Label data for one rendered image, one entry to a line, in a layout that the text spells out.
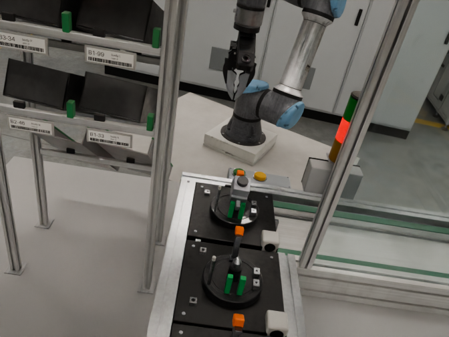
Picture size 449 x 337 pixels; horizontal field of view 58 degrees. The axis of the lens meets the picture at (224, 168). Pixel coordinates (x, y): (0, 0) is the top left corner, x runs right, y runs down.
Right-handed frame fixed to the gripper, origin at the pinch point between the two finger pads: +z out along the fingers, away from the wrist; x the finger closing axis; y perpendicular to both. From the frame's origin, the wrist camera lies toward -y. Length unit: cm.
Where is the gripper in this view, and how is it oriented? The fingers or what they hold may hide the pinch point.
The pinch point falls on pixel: (234, 96)
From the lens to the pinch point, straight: 118.9
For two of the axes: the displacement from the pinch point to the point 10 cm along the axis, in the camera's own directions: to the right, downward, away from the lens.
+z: -1.6, 8.3, 5.4
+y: 0.4, -5.4, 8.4
